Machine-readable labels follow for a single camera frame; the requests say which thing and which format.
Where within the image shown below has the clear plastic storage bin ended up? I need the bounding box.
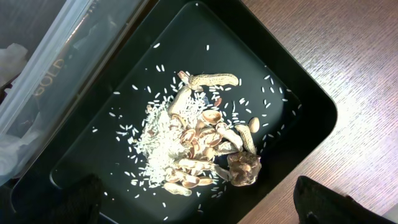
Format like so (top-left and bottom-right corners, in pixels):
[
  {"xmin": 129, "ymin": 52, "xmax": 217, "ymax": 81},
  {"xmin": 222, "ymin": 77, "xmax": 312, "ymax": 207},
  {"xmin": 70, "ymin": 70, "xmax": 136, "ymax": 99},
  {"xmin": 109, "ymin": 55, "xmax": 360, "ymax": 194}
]
[{"xmin": 1, "ymin": 0, "xmax": 147, "ymax": 184}]

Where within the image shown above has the rectangular black tray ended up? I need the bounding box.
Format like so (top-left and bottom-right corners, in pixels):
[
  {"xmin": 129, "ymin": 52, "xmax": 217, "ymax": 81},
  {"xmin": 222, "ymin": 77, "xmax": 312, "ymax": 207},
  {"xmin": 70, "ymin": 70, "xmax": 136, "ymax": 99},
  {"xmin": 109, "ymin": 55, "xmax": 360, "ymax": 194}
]
[{"xmin": 11, "ymin": 1, "xmax": 337, "ymax": 223}]

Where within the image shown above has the whole peanut shell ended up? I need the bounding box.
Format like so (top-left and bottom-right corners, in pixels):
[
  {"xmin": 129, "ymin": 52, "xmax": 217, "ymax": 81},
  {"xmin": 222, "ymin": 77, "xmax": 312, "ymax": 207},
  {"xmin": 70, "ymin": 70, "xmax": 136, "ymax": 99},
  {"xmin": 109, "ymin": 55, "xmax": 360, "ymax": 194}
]
[{"xmin": 177, "ymin": 71, "xmax": 239, "ymax": 91}]

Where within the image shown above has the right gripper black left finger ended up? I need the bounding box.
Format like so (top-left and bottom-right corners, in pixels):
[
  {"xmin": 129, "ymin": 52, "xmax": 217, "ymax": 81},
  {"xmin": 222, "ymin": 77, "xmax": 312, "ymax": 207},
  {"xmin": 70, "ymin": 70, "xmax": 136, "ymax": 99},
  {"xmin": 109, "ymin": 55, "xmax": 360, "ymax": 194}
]
[{"xmin": 1, "ymin": 174, "xmax": 103, "ymax": 224}]

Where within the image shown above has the white tissue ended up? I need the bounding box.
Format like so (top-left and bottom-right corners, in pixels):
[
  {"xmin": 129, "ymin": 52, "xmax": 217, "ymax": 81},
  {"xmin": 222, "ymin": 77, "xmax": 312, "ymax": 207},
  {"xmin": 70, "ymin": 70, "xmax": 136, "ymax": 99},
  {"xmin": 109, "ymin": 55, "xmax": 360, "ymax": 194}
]
[{"xmin": 1, "ymin": 43, "xmax": 28, "ymax": 87}]

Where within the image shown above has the pile of peanut shells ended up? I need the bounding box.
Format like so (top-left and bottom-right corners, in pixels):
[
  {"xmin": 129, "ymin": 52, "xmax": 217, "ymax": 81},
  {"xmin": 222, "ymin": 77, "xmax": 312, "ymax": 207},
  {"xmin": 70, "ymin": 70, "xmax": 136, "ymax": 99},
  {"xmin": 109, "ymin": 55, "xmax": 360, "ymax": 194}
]
[{"xmin": 146, "ymin": 85, "xmax": 261, "ymax": 197}]

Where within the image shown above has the brown walnut shell piece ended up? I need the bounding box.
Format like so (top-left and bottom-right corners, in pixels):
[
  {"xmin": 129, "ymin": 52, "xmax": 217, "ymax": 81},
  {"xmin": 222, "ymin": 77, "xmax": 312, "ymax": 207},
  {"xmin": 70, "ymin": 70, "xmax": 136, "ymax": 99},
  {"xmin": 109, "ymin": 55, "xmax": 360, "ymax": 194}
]
[{"xmin": 227, "ymin": 151, "xmax": 262, "ymax": 187}]

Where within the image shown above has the pile of rice grains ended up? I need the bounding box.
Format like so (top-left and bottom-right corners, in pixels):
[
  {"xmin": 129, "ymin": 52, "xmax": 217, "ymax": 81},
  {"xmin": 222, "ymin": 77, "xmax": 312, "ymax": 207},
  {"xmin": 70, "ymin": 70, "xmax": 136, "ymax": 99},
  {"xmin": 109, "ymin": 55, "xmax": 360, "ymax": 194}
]
[{"xmin": 90, "ymin": 42, "xmax": 304, "ymax": 222}]

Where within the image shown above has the gold brown snack wrapper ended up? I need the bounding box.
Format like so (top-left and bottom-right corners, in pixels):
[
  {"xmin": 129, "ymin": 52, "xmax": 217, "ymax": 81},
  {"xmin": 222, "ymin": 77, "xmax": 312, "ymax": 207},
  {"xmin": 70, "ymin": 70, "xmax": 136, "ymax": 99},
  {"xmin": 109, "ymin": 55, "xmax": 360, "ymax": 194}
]
[{"xmin": 22, "ymin": 1, "xmax": 99, "ymax": 96}]

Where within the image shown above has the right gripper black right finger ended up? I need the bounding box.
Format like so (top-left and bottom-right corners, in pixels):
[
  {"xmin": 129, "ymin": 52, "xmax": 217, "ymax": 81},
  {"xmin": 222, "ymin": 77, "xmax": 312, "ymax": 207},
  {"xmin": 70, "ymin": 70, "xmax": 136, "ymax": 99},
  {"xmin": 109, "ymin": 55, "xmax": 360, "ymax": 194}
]
[{"xmin": 294, "ymin": 175, "xmax": 394, "ymax": 224}]

